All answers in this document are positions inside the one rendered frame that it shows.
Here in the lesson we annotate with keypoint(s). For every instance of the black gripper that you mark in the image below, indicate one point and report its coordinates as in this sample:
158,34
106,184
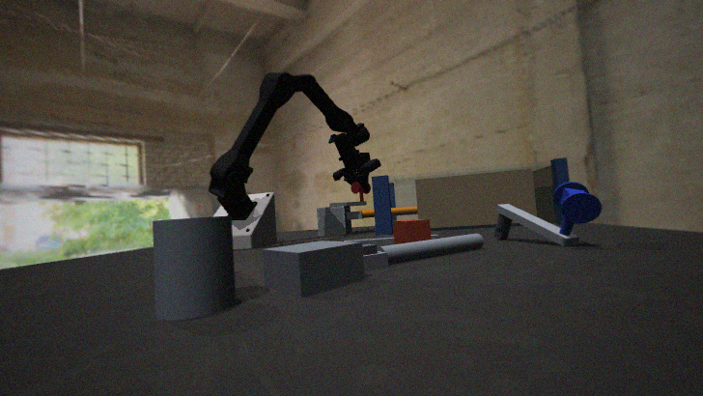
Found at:
352,162

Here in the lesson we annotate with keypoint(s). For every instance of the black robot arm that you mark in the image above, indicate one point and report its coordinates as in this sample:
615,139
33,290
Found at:
232,170

